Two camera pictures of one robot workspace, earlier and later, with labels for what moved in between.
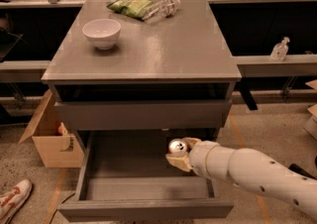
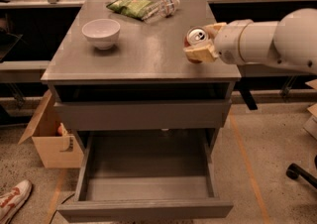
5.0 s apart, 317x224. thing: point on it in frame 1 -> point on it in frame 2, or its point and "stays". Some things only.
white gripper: (198, 159) -> (228, 44)
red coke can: (177, 147) -> (195, 37)
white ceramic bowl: (103, 32) stays
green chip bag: (130, 5) stays
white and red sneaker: (12, 199) stays
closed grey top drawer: (143, 115) stays
